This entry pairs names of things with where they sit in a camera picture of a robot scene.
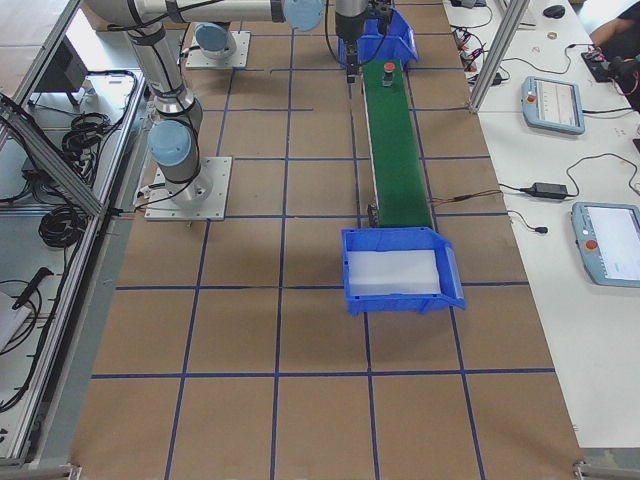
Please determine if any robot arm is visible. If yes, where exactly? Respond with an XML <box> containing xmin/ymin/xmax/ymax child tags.
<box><xmin>187</xmin><ymin>1</ymin><xmax>372</xmax><ymax>83</ymax></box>
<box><xmin>88</xmin><ymin>1</ymin><xmax>324</xmax><ymax>210</ymax></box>

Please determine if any far teach pendant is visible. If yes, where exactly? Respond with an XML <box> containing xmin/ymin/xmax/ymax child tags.
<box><xmin>521</xmin><ymin>76</ymin><xmax>585</xmax><ymax>135</ymax></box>

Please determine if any black computer mouse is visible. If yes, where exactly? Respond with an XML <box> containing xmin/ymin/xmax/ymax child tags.
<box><xmin>542</xmin><ymin>4</ymin><xmax>566</xmax><ymax>19</ymax></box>

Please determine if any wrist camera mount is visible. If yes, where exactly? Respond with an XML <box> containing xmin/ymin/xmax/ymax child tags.
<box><xmin>368</xmin><ymin>0</ymin><xmax>394</xmax><ymax>36</ymax></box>

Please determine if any near teach pendant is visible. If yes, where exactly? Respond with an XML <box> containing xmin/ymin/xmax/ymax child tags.
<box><xmin>571</xmin><ymin>202</ymin><xmax>639</xmax><ymax>288</ymax></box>

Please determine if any left blue plastic bin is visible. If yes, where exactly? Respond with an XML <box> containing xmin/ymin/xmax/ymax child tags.
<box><xmin>337</xmin><ymin>8</ymin><xmax>419</xmax><ymax>69</ymax></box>

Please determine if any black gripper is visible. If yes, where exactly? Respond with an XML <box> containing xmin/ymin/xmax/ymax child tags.
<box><xmin>335</xmin><ymin>0</ymin><xmax>368</xmax><ymax>83</ymax></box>

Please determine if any black power brick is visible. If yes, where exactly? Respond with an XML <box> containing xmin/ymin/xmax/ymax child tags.
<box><xmin>519</xmin><ymin>182</ymin><xmax>569</xmax><ymax>200</ymax></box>

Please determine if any green conveyor belt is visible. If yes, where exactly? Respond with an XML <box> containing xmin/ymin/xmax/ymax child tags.
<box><xmin>362</xmin><ymin>60</ymin><xmax>433</xmax><ymax>228</ymax></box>

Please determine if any teach pendant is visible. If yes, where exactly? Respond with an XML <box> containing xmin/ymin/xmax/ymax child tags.
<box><xmin>521</xmin><ymin>76</ymin><xmax>585</xmax><ymax>135</ymax></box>
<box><xmin>571</xmin><ymin>202</ymin><xmax>639</xmax><ymax>288</ymax></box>

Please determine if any aluminium frame post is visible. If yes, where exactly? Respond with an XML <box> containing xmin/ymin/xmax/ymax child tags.
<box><xmin>469</xmin><ymin>0</ymin><xmax>529</xmax><ymax>113</ymax></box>

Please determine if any blue plastic bin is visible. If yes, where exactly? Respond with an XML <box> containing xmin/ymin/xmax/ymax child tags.
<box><xmin>337</xmin><ymin>8</ymin><xmax>419</xmax><ymax>69</ymax></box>
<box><xmin>341</xmin><ymin>227</ymin><xmax>467</xmax><ymax>316</ymax></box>

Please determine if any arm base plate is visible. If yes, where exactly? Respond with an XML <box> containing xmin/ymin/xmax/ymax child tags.
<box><xmin>185</xmin><ymin>31</ymin><xmax>251</xmax><ymax>70</ymax></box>
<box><xmin>144</xmin><ymin>157</ymin><xmax>233</xmax><ymax>221</ymax></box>

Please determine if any red push button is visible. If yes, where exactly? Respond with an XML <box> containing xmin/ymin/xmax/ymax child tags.
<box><xmin>381</xmin><ymin>62</ymin><xmax>396</xmax><ymax>88</ymax></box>

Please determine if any right blue plastic bin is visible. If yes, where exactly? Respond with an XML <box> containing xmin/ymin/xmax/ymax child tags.
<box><xmin>341</xmin><ymin>227</ymin><xmax>467</xmax><ymax>316</ymax></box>

